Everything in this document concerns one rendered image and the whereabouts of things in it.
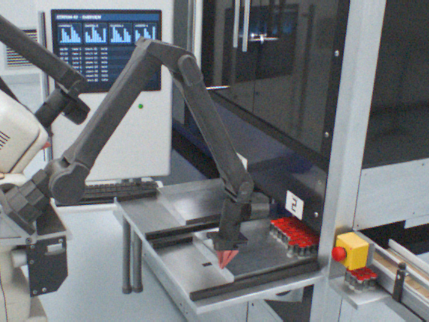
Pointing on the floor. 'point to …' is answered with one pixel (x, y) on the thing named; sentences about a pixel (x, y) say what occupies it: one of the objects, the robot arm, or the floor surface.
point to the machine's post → (347, 147)
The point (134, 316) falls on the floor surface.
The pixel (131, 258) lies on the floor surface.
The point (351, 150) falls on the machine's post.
